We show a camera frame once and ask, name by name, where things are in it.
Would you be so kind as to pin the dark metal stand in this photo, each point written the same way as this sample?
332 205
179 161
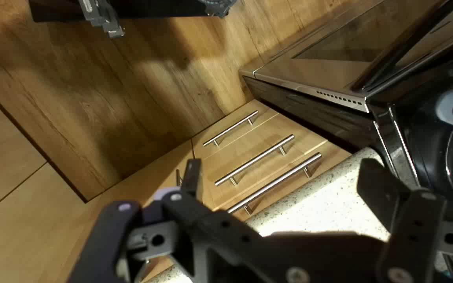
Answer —
148 6

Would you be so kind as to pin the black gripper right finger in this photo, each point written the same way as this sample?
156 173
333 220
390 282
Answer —
415 230

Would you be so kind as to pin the kitchen range stove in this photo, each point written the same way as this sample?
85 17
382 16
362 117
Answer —
330 57

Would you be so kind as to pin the black pan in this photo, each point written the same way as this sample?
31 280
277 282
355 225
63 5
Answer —
431 151

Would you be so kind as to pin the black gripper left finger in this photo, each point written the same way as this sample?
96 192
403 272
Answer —
211 225

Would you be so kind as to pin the wooden drawer front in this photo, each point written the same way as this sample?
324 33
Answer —
220 118
330 154

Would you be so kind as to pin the wooden drawer cabinet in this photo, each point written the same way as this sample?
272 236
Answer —
283 134

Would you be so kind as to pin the gray metal bracket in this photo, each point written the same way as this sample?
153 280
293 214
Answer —
102 17

